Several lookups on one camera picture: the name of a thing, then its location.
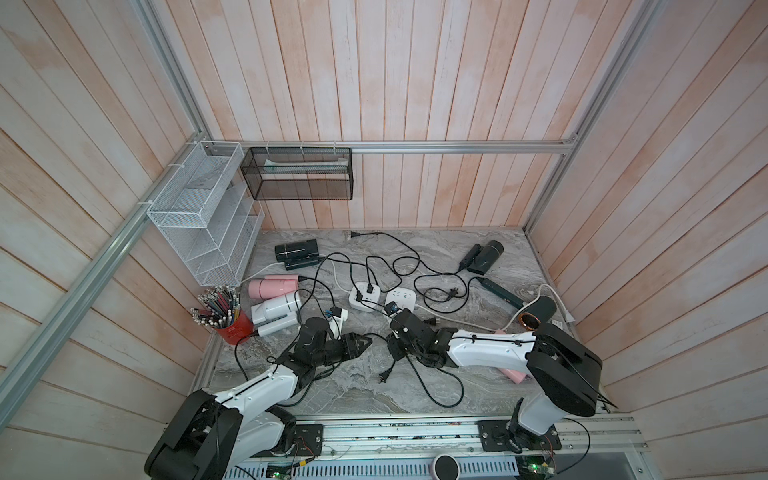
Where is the black round sensor puck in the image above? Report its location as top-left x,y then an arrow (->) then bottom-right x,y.
430,454 -> 460,480

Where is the pink dryer black cord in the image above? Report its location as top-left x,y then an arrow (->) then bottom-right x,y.
404,353 -> 466,409

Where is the white wire shelf rack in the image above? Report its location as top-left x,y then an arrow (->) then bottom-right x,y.
148,141 -> 264,287

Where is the pink hair dryer left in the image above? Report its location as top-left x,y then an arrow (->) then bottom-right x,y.
247,274 -> 299,301

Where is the dark green folded hair dryer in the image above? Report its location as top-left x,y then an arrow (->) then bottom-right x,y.
459,240 -> 504,275

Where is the black cord with plug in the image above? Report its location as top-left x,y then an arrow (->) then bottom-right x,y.
317,251 -> 404,295

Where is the white power strip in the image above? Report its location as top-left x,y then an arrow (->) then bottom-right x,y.
348,282 -> 381,312
384,287 -> 417,311

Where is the black mesh wall basket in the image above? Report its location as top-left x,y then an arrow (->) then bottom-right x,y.
240,146 -> 354,201

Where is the red cup of pencils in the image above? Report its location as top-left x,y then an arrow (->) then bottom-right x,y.
190,286 -> 254,345

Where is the white folded hair dryer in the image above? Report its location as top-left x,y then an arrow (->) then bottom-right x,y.
251,292 -> 302,337

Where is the black folded hair dryer left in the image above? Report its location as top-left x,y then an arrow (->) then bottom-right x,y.
274,239 -> 322,271

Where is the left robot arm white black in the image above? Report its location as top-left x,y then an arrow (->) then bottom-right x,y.
144,317 -> 372,479

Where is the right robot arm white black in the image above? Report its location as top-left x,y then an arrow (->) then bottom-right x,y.
389,309 -> 602,436

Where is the pink folded hair dryer right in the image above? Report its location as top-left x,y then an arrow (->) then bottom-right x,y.
499,368 -> 527,384

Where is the near white power strip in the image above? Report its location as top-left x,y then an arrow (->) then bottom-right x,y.
348,282 -> 381,312

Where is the far white power strip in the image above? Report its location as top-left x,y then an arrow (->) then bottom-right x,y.
384,287 -> 417,311

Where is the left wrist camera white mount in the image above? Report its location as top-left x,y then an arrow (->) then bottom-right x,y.
324,306 -> 349,340

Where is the dark green hair dryer copper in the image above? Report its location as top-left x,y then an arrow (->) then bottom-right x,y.
479,278 -> 558,331

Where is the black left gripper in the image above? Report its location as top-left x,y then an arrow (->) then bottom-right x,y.
312,332 -> 373,367

